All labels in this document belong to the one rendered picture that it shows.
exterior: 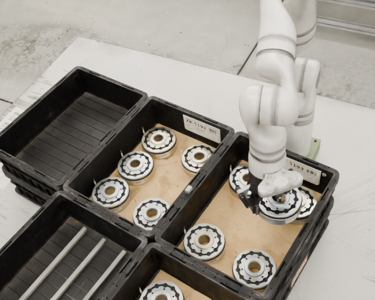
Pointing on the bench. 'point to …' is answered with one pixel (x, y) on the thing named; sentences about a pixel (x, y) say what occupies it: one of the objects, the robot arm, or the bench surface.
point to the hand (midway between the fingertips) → (265, 204)
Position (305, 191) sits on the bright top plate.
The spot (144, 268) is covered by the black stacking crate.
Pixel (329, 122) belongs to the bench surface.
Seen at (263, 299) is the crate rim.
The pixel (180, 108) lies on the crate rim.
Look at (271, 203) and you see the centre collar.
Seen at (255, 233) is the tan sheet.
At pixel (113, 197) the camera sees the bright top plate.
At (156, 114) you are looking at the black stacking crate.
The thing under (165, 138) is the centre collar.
